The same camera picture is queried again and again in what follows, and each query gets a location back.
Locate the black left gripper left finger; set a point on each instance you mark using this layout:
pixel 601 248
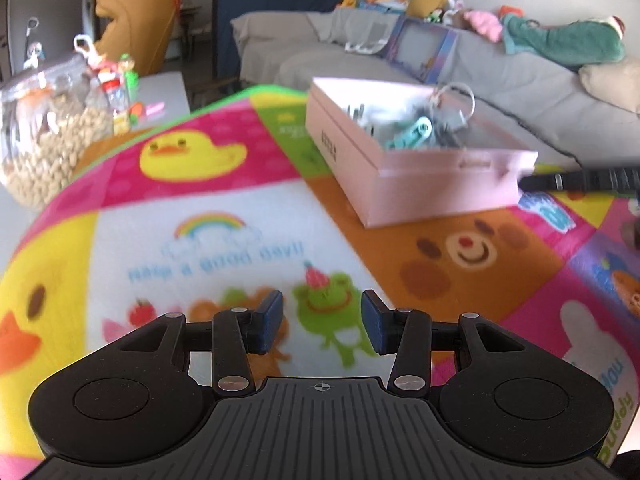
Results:
pixel 146 393

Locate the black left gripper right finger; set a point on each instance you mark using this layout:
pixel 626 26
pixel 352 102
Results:
pixel 494 391

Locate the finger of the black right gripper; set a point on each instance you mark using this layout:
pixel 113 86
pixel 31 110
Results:
pixel 619 180

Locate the clear plastic bag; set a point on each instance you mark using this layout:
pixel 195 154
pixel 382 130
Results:
pixel 381 124

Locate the teal plastic clip tool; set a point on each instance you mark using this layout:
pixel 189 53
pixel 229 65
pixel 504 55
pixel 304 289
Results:
pixel 420 133

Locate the white slim adapter box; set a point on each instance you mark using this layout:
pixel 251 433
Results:
pixel 454 105

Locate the grey covered sofa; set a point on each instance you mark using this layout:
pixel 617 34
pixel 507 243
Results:
pixel 542 104

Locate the teal blanket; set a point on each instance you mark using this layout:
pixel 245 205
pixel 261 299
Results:
pixel 572 46

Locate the pink plush toy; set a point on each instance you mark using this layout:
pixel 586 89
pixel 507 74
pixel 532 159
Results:
pixel 485 24

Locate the colourful cartoon play mat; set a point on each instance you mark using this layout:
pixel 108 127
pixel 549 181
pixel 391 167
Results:
pixel 236 201

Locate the pink cardboard box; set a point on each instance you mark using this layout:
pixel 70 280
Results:
pixel 388 188

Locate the purple framed picture box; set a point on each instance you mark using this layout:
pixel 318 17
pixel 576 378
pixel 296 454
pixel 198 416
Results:
pixel 420 49

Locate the glass jar of nuts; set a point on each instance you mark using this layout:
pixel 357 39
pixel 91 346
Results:
pixel 50 114

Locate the small red-lid jar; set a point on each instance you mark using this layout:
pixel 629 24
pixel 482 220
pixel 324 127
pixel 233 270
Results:
pixel 118 101

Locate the green toy bottle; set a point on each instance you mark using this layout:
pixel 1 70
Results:
pixel 130 78

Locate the white plastic bag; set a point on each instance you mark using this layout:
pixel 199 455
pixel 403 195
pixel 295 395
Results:
pixel 83 44

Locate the yellow armchair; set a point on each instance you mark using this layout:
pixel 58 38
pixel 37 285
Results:
pixel 140 28

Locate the dark blue cabinet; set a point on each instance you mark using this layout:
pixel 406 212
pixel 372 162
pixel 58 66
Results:
pixel 237 22

